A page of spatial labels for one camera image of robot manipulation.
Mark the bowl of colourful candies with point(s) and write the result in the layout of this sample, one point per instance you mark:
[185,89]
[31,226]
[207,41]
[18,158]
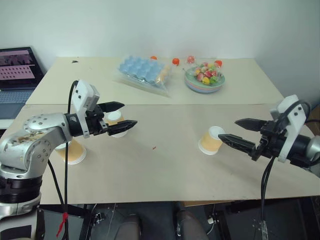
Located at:
[203,86]

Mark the orange lollipop on table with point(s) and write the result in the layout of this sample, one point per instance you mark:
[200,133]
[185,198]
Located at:
[176,61]

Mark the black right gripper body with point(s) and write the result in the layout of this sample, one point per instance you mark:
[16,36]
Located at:
[270,145]

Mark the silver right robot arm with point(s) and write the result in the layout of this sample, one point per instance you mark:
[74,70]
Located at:
[307,150]

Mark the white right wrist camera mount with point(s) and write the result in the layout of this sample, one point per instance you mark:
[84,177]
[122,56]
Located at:
[296,120]

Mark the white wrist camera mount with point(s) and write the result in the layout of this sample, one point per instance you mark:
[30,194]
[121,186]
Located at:
[82,93]
[296,120]

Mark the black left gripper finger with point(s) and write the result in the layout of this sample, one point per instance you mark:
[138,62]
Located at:
[113,106]
[122,127]

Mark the small orange ball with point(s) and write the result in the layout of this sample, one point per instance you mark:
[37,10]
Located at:
[218,62]
[191,59]
[153,57]

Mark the open laptop computer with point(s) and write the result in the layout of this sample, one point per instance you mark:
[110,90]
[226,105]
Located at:
[15,67]

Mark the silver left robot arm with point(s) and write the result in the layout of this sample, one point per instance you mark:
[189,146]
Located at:
[32,140]

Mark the blue egg tray in bag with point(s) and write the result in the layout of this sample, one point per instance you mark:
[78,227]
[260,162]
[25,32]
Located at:
[140,68]

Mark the orange paper cup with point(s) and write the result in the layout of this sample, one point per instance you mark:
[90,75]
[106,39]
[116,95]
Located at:
[115,117]
[210,142]
[75,152]

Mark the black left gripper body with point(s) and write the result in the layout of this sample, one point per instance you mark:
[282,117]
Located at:
[95,122]

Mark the bag of wrapped candies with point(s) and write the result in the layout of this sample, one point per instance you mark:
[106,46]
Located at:
[206,72]

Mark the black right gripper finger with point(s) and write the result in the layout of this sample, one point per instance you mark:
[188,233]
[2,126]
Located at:
[250,124]
[237,143]

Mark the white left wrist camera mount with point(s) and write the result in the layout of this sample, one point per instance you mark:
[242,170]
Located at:
[82,93]

